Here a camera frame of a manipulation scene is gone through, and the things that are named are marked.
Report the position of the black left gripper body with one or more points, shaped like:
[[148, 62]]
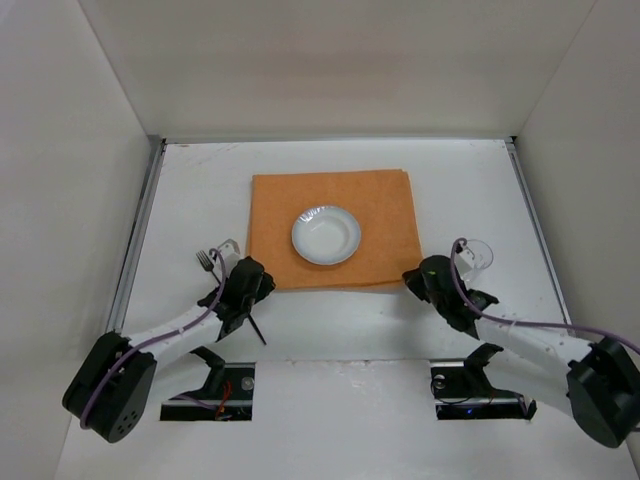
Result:
[[242, 304]]

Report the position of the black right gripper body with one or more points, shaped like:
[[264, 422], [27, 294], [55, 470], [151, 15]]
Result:
[[447, 306]]

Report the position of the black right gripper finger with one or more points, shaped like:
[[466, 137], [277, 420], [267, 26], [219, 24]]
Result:
[[417, 288], [413, 276]]

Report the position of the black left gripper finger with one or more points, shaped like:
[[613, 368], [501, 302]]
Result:
[[267, 283], [258, 295]]

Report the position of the black plastic knife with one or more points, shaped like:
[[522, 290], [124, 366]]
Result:
[[257, 330]]

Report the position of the clear plastic cup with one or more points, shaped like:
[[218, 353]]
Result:
[[484, 258]]

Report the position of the white paper bowl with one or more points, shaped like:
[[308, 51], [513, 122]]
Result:
[[326, 235]]

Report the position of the orange cloth placemat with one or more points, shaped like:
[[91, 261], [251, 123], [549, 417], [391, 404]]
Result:
[[380, 200]]

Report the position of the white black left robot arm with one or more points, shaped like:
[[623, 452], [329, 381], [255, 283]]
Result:
[[110, 391]]

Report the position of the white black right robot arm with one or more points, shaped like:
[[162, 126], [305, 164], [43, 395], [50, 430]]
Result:
[[594, 383]]

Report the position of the black plastic fork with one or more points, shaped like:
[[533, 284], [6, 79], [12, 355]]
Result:
[[207, 262]]

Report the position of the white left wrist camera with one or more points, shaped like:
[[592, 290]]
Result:
[[229, 251]]

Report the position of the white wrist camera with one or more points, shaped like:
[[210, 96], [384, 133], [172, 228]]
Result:
[[464, 260], [229, 251]]

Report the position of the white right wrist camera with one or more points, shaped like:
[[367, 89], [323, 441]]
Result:
[[464, 260]]

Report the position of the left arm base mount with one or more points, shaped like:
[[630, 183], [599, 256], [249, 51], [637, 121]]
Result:
[[203, 387]]

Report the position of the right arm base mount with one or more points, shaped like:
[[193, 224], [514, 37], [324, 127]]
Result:
[[462, 391]]

